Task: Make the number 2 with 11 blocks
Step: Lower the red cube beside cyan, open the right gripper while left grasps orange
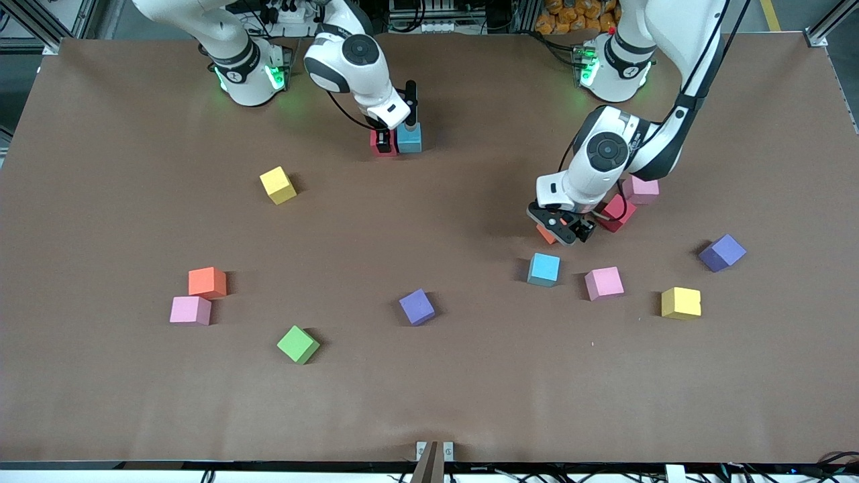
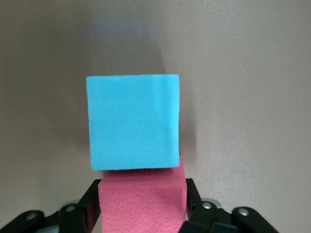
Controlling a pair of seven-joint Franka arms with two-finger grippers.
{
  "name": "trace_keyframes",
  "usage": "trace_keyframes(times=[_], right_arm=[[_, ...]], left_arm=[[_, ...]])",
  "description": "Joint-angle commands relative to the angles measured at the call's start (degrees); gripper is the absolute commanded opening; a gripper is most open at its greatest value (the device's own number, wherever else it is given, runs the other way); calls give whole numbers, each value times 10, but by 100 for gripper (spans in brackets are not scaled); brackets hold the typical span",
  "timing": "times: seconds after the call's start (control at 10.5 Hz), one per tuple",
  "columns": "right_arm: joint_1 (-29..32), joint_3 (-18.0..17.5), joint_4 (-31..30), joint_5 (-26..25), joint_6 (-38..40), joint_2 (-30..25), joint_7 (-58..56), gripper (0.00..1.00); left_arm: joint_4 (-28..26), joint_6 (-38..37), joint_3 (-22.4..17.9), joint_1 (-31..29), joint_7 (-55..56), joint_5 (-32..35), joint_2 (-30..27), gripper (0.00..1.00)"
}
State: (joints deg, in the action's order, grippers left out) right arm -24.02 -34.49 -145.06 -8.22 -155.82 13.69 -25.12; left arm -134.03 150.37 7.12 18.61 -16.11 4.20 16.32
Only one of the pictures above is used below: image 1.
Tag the pink foam cube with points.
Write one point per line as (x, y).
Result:
(604, 284)
(644, 193)
(190, 311)

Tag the yellow foam cube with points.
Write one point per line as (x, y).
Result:
(278, 186)
(681, 303)

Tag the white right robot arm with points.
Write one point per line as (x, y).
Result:
(335, 74)

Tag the green foam cube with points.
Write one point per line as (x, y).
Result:
(298, 345)

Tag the white plastic box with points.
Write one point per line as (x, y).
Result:
(674, 475)

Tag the blue foam cube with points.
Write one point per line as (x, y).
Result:
(411, 142)
(543, 270)

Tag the red foam cube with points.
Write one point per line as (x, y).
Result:
(621, 215)
(394, 145)

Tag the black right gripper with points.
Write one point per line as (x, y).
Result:
(383, 139)

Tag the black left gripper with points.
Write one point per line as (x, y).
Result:
(585, 229)

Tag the orange foam cube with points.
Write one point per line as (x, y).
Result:
(545, 235)
(207, 282)

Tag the purple foam cube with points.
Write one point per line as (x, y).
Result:
(722, 253)
(417, 308)

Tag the white power strip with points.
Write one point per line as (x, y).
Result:
(288, 13)

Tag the orange fruit net bag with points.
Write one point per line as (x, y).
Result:
(570, 17)

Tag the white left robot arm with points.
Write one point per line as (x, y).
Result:
(678, 33)

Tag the metal table edge bracket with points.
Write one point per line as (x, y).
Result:
(421, 449)

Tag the white equipment rack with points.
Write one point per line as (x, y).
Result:
(429, 25)

